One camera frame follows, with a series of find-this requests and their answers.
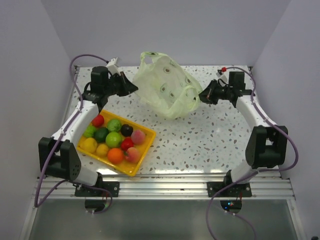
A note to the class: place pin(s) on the dark purple fake plum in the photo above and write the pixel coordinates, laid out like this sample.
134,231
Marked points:
126,130

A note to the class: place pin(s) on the pink peach with leaf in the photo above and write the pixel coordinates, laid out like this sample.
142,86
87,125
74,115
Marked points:
132,155

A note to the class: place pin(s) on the bright green fake apple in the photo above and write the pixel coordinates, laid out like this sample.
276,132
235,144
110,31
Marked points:
113,140

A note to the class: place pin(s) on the pale green avocado-print plastic bag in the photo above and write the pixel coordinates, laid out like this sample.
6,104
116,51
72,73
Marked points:
165,86

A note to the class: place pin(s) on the light green fake guava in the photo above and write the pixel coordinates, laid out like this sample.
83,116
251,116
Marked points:
114,125

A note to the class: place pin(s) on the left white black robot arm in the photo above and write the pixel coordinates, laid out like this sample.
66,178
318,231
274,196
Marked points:
58,156

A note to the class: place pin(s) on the dark green fake avocado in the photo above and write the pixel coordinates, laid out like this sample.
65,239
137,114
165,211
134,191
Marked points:
101,134

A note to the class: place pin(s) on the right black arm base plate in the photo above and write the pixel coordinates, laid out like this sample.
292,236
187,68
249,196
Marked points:
227,189

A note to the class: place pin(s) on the red wrinkled fake fruit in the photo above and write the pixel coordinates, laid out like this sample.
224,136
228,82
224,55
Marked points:
98,121

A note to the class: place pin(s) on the small green fake lime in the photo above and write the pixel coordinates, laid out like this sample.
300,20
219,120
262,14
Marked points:
90,131

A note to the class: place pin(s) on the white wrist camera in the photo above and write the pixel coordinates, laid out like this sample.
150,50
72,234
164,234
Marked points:
113,64
221,74

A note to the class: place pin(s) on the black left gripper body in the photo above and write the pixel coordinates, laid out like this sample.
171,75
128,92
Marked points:
115,85

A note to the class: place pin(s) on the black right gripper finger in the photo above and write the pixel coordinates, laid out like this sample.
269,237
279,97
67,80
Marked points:
205,95
212,100

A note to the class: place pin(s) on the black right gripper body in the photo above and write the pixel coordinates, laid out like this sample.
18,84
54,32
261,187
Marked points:
220,91

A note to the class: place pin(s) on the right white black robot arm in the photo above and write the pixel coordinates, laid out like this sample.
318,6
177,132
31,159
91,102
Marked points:
267,144

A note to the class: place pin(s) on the red fake pepper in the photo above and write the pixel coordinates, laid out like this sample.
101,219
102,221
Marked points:
126,144

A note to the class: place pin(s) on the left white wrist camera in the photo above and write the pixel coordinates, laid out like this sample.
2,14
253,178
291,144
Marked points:
113,64

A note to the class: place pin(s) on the orange fake orange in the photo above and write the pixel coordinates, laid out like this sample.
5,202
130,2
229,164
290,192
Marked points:
115,156

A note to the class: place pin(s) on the yellow fake lemon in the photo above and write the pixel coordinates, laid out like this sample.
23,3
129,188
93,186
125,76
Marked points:
89,144

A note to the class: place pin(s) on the pink fake peach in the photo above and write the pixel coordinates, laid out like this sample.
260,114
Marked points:
138,137

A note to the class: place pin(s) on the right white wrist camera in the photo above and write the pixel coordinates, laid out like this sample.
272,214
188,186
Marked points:
221,74

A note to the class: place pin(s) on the yellow plastic tray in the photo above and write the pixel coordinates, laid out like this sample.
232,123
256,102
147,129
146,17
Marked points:
124,167

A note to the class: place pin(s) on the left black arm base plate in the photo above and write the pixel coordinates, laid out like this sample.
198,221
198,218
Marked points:
100,189

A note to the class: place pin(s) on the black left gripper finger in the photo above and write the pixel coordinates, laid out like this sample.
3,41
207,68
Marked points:
129,86
124,93

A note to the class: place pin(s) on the yellow orange fake mango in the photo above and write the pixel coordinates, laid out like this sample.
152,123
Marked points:
102,150

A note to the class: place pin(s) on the aluminium rail frame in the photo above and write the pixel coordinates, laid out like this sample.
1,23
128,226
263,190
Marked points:
187,152

